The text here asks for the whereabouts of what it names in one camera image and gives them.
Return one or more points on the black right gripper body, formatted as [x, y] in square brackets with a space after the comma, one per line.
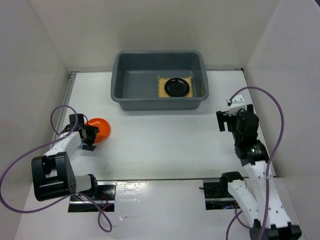
[250, 106]

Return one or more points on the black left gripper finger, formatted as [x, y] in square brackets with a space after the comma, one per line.
[92, 129]
[90, 148]

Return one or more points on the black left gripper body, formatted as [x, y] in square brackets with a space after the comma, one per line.
[89, 138]

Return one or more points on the orange plastic bowl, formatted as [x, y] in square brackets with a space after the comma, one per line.
[104, 128]

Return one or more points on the black round dish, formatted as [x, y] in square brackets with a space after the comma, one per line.
[177, 87]

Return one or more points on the yellow woven bamboo mat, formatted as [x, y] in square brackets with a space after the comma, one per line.
[161, 84]

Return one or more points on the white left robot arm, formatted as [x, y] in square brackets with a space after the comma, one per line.
[52, 173]

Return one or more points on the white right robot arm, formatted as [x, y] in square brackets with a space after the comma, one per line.
[262, 208]

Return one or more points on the grey plastic bin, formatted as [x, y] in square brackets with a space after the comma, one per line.
[134, 81]

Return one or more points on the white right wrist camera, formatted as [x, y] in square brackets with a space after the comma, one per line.
[236, 105]

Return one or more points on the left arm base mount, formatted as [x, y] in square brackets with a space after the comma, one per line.
[104, 198]

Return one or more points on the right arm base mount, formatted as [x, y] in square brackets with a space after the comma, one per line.
[214, 196]

